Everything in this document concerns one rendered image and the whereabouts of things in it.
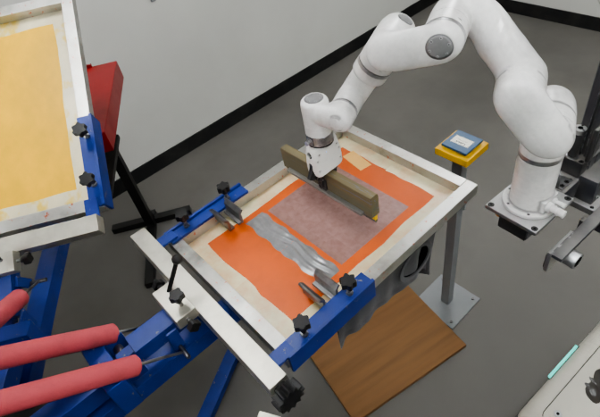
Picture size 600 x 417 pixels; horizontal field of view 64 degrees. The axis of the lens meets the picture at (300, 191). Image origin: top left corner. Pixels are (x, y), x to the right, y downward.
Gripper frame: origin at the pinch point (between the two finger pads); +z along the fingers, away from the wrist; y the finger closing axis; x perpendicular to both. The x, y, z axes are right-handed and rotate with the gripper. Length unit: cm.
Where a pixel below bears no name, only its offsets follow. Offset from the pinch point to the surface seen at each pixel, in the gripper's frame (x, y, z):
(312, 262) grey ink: -9.7, -18.1, 13.6
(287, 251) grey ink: -1.1, -20.0, 13.7
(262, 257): 3.4, -26.6, 14.0
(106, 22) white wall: 200, 18, 2
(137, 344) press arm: -1, -68, 5
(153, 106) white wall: 201, 24, 62
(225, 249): 14.7, -32.2, 13.9
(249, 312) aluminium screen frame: -11.5, -41.8, 10.5
